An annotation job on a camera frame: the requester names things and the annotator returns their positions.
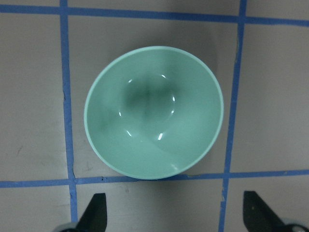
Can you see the green bowl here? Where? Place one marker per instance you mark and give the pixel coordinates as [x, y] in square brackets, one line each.
[153, 112]

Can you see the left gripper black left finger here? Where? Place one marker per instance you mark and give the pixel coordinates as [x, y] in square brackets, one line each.
[94, 218]

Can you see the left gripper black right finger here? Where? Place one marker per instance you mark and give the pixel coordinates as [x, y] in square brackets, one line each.
[258, 216]

